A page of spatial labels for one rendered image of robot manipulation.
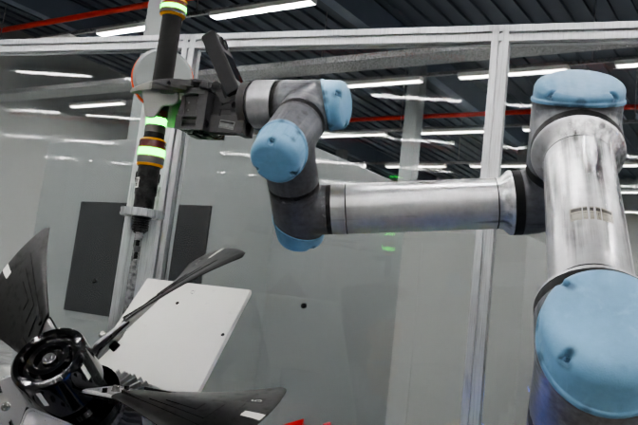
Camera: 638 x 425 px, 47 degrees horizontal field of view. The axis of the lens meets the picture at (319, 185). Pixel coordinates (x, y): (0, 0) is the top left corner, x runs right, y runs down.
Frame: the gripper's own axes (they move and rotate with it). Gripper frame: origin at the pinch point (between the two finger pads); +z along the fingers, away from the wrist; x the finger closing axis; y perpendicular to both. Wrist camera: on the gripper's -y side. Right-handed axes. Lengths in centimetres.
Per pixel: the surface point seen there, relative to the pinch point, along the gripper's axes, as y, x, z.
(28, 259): 29.3, 10.0, 27.6
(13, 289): 35.1, 9.0, 28.7
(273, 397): 46, 5, -27
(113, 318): 40, 55, 39
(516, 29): -37, 70, -50
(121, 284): 32, 55, 39
